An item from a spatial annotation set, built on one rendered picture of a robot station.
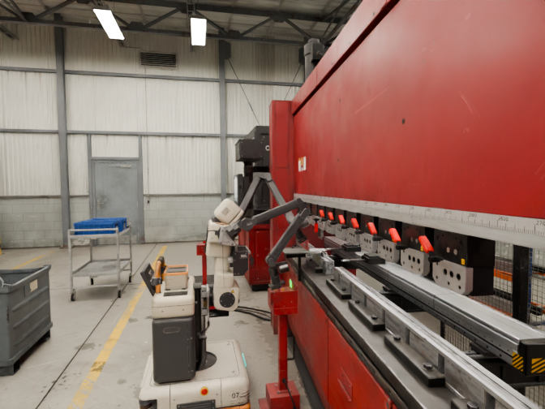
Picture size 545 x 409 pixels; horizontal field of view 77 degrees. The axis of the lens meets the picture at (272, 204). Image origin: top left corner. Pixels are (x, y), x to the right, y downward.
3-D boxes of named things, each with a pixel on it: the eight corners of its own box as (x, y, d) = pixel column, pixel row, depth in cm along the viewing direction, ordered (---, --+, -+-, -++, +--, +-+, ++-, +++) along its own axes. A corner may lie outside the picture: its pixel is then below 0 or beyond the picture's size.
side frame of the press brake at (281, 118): (270, 325, 367) (268, 105, 355) (347, 320, 378) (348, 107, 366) (273, 334, 343) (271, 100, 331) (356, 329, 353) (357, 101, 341)
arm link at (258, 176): (257, 172, 275) (255, 167, 265) (272, 178, 272) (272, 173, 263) (233, 222, 263) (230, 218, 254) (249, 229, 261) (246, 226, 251)
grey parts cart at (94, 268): (88, 283, 531) (87, 221, 526) (134, 281, 545) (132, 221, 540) (67, 303, 443) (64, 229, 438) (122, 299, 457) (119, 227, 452)
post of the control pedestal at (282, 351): (277, 386, 233) (277, 307, 230) (285, 385, 234) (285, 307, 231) (280, 391, 228) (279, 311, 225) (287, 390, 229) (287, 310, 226)
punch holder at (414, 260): (400, 266, 126) (401, 221, 125) (422, 265, 127) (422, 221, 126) (422, 277, 111) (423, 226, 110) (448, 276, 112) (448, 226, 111)
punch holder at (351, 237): (345, 241, 185) (345, 210, 185) (361, 240, 186) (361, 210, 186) (355, 246, 171) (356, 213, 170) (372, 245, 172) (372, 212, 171)
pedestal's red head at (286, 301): (268, 305, 236) (267, 279, 235) (290, 303, 239) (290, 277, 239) (273, 316, 217) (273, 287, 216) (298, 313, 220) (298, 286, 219)
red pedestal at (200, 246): (195, 307, 422) (194, 240, 417) (216, 306, 425) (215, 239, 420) (193, 313, 402) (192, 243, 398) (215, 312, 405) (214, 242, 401)
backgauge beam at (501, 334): (323, 247, 334) (323, 236, 333) (337, 247, 336) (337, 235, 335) (525, 377, 106) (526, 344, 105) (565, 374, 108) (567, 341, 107)
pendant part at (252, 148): (235, 218, 397) (234, 144, 392) (256, 218, 402) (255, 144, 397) (240, 223, 347) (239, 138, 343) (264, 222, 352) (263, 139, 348)
